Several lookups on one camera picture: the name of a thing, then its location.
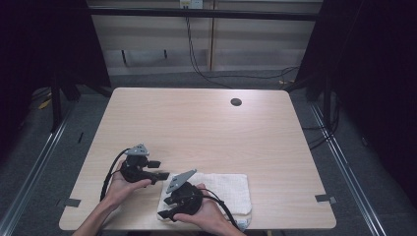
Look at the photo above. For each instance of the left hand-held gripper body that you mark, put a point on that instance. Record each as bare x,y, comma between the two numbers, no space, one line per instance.
134,170

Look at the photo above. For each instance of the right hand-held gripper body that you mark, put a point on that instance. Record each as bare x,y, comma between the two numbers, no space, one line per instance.
188,200

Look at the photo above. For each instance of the white towel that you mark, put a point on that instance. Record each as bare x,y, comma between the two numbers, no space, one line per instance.
231,191

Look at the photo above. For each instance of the person's right hand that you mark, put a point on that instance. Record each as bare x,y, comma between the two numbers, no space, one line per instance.
205,216

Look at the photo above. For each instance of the person's left hand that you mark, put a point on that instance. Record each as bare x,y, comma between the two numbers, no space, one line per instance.
121,191

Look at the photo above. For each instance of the small black floor strip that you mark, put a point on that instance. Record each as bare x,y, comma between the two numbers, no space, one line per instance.
80,137

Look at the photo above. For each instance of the grey tape strip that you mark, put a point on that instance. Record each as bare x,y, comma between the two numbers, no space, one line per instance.
325,198
72,202

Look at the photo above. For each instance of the black stand leg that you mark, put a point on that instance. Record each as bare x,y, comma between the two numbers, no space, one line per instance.
56,105

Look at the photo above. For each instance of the dark round table grommet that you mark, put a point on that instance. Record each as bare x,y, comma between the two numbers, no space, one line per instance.
236,102

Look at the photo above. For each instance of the yellow floor scrap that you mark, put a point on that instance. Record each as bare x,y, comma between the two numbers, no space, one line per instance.
45,104

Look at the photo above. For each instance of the black curtain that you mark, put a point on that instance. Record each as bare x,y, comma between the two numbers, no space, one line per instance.
39,49
377,82

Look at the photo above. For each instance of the black horizontal bar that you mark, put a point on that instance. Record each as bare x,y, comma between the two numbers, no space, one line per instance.
203,13

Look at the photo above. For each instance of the metal floor rail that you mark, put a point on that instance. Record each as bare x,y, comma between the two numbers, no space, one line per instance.
347,170
29,177

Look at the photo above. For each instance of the small black wall bracket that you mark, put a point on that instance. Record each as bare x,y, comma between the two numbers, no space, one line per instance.
124,57
165,54

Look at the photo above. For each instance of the white wall outlet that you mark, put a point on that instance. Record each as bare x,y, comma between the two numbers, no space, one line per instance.
191,4

